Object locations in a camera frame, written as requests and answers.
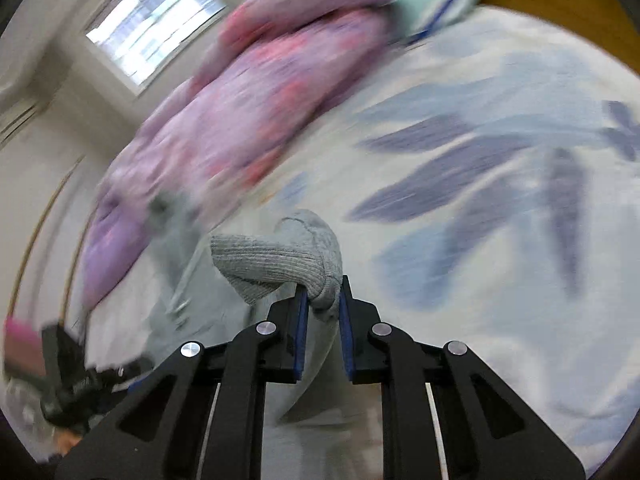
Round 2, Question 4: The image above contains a purple floral quilt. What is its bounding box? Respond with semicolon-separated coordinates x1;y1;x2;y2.
80;0;401;311

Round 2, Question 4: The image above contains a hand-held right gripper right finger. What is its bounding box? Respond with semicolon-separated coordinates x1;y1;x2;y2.
339;275;586;480

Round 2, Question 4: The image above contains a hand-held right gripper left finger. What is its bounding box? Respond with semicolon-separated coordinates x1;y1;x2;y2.
54;287;309;480

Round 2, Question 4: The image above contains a magenta cloth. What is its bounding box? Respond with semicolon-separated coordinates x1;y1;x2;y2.
4;317;38;346

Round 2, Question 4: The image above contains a bed with floral sheet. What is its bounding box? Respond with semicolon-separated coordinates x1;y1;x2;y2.
145;5;640;480

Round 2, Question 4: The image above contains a grey knit sweater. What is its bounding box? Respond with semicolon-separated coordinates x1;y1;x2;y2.
145;195;386;480

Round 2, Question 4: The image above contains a light blue striped pillow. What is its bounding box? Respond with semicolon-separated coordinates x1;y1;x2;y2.
390;0;488;46

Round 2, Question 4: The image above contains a window with white frame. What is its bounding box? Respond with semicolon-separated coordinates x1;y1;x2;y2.
85;0;228;96

